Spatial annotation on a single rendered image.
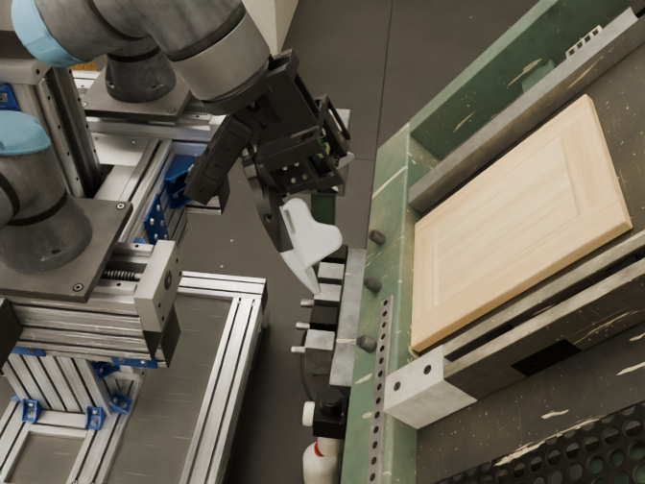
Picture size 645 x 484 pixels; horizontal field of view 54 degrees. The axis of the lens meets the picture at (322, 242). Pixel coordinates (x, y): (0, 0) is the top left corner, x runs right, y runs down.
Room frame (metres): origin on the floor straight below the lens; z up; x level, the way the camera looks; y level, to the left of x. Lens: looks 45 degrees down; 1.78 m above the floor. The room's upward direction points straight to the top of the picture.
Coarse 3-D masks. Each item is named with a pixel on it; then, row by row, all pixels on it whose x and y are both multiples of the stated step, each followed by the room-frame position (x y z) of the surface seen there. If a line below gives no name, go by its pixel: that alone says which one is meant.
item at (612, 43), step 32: (608, 32) 0.99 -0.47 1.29; (640, 32) 0.96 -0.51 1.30; (576, 64) 0.98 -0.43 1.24; (608, 64) 0.96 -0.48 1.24; (544, 96) 0.97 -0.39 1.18; (512, 128) 0.98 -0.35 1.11; (448, 160) 1.02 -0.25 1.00; (480, 160) 0.98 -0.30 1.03; (416, 192) 1.01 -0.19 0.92; (448, 192) 0.99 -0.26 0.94
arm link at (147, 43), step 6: (150, 36) 1.22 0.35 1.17; (132, 42) 1.19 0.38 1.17; (138, 42) 1.20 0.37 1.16; (144, 42) 1.21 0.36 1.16; (150, 42) 1.22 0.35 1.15; (120, 48) 1.19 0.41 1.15; (126, 48) 1.19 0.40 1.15; (132, 48) 1.19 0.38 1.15; (138, 48) 1.20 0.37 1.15; (144, 48) 1.20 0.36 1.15; (150, 48) 1.21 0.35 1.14; (114, 54) 1.20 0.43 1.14; (120, 54) 1.19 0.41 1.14; (126, 54) 1.19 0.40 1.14; (132, 54) 1.19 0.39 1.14; (138, 54) 1.20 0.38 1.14
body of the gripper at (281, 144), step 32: (288, 64) 0.47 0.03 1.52; (256, 96) 0.45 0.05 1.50; (288, 96) 0.46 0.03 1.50; (320, 96) 0.51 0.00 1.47; (256, 128) 0.46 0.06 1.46; (288, 128) 0.46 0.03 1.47; (320, 128) 0.45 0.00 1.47; (256, 160) 0.44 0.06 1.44; (288, 160) 0.44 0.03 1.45; (320, 160) 0.46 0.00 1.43
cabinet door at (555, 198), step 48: (528, 144) 0.91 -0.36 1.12; (576, 144) 0.82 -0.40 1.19; (480, 192) 0.89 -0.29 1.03; (528, 192) 0.80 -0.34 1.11; (576, 192) 0.72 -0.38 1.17; (432, 240) 0.86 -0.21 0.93; (480, 240) 0.77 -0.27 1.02; (528, 240) 0.70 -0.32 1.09; (576, 240) 0.63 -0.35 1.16; (432, 288) 0.74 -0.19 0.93; (480, 288) 0.67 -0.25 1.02; (432, 336) 0.64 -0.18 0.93
